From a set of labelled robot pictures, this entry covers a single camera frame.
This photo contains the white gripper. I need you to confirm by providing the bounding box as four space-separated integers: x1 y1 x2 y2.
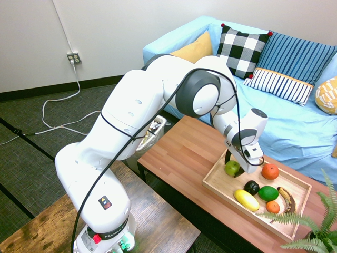
224 146 258 178

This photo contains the green apple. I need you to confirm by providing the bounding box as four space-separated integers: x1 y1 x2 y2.
224 160 242 177

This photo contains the wooden serving tray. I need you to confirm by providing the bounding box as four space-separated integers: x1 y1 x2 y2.
202 149 313 241

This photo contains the black fruit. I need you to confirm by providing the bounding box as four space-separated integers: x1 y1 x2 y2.
243 180 260 196

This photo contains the yellow lemon squash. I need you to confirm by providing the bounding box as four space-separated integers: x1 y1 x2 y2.
233 189 261 212

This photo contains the large orange fruit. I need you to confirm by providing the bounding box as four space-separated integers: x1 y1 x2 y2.
261 163 280 180

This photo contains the green lime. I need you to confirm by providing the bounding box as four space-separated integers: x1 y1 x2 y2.
257 186 280 202

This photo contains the small orange fruit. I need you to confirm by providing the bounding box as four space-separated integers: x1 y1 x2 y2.
265 200 281 214

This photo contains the brown spotted banana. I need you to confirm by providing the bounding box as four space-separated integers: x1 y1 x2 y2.
276 186 297 213

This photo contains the light blue sofa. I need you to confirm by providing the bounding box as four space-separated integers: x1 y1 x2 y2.
143 15 337 185

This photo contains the grey bin with plastic liner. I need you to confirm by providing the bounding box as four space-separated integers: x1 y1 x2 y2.
135 114 168 159

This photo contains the navy white striped cushion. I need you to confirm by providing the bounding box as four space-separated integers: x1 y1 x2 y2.
242 67 314 107

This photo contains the dark plant pot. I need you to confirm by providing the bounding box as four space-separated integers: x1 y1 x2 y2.
306 230 327 242

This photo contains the green fern plant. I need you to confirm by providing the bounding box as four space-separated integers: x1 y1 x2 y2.
256 168 337 253

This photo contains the black white checkered cushion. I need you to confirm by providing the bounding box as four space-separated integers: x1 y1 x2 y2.
216 23 273 80

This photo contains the yellow white patterned cushion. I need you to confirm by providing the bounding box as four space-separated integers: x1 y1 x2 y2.
314 76 337 115

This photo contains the plain yellow cushion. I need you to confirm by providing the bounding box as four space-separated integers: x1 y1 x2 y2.
170 31 213 64

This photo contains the blue striped cushion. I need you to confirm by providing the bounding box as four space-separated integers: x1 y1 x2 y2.
256 31 337 86

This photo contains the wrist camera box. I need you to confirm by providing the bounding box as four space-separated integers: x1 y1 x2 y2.
243 146 265 166

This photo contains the white power cable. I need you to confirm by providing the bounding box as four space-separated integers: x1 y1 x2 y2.
0 59 102 145

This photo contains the wall power outlet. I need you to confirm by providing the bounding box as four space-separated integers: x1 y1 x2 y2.
66 51 82 65

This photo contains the white wall cable conduit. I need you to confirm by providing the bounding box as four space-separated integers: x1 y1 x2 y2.
52 0 75 53

